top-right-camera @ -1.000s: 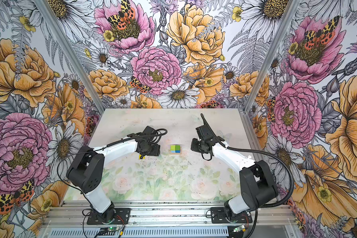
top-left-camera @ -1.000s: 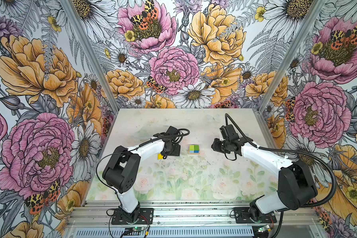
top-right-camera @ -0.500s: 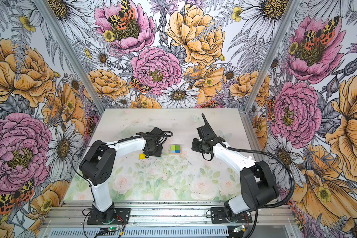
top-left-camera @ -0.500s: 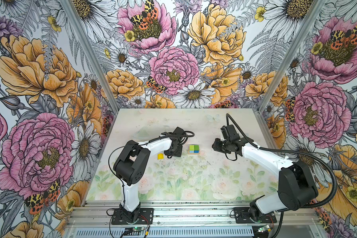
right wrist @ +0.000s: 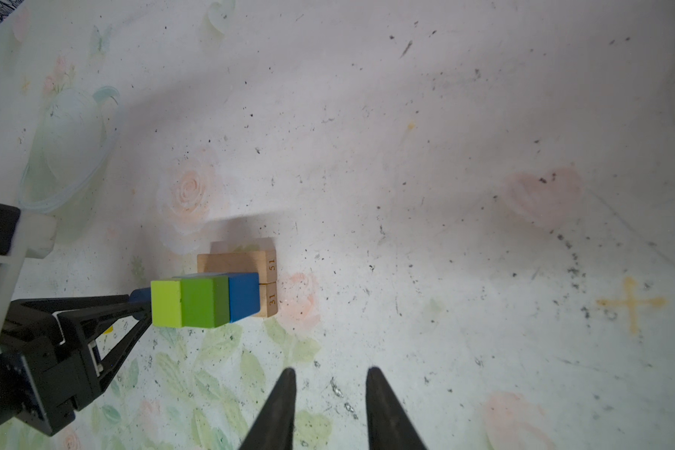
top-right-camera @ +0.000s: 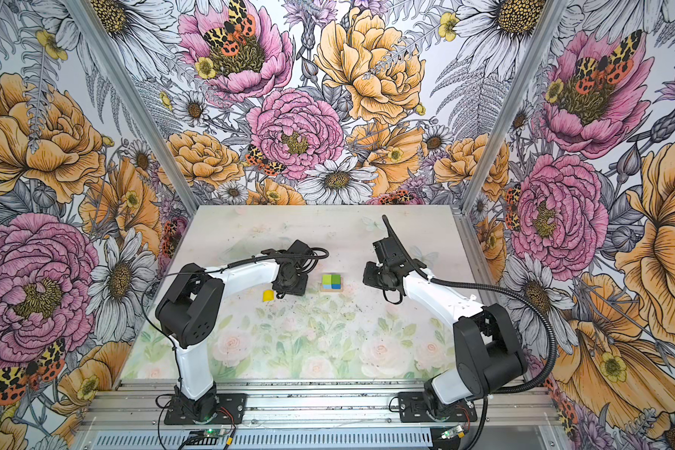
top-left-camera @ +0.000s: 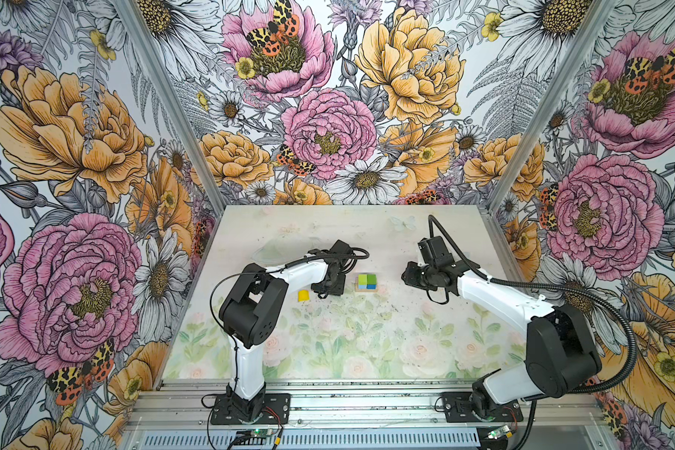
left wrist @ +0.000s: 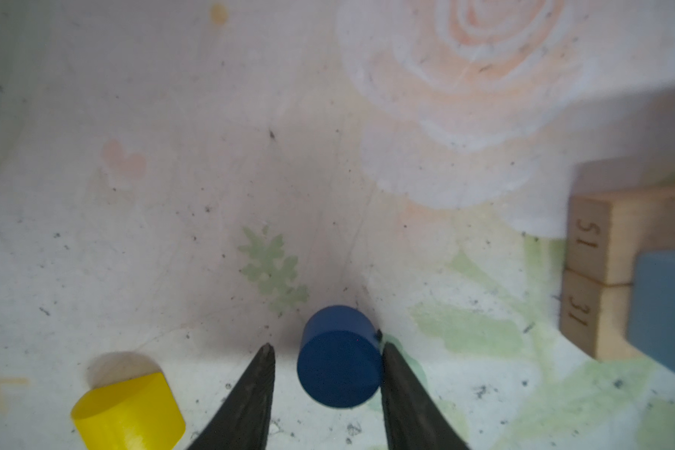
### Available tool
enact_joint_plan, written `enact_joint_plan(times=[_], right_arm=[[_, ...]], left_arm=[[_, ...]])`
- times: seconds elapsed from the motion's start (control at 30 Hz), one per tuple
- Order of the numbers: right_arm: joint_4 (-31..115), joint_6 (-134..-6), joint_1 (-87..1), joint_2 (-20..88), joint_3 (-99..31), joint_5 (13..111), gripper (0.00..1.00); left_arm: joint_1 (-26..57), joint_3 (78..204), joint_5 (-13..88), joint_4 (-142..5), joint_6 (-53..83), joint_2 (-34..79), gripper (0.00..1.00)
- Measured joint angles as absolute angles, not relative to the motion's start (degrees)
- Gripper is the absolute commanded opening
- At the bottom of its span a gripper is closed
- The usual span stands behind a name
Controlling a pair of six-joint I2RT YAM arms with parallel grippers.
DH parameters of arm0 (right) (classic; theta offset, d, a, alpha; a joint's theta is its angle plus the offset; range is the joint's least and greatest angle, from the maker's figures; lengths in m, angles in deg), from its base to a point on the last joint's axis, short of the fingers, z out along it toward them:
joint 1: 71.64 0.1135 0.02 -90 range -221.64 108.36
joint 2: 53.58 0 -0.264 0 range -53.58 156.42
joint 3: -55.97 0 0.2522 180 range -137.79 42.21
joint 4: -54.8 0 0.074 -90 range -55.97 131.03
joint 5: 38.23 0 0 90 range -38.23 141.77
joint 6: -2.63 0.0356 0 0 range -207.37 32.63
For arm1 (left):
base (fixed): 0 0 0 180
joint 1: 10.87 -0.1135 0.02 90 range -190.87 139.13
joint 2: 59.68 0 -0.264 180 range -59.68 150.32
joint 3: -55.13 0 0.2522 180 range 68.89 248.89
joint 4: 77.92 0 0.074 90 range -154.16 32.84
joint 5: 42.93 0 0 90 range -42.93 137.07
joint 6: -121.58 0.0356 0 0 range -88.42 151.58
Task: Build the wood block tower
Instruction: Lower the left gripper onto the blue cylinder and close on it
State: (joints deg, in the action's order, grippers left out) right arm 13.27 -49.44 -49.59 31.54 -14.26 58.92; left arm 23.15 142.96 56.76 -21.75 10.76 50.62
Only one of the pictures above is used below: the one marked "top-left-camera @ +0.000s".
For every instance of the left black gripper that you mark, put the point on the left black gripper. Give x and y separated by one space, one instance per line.
337 291

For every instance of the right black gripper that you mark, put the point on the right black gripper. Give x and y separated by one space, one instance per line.
410 272

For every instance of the yellow wooden block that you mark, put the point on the yellow wooden block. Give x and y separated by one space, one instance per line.
303 295

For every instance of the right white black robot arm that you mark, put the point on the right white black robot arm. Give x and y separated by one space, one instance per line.
560 353

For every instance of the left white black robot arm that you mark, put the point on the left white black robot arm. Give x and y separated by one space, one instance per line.
250 313

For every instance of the left green circuit board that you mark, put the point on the left green circuit board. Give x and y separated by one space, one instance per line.
259 436

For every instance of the green circuit board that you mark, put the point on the green circuit board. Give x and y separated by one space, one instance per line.
259 436
499 433

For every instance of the right green circuit board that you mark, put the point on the right green circuit board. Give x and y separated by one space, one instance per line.
499 433

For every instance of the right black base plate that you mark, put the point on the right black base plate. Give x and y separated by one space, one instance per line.
465 407

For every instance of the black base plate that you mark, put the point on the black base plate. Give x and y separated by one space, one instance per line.
465 407
268 409

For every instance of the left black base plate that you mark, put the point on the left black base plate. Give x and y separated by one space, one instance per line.
268 409

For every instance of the aluminium mounting rail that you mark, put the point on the aluminium mounting rail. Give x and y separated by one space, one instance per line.
182 404

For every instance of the white vented cable duct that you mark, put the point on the white vented cable duct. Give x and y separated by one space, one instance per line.
437 438

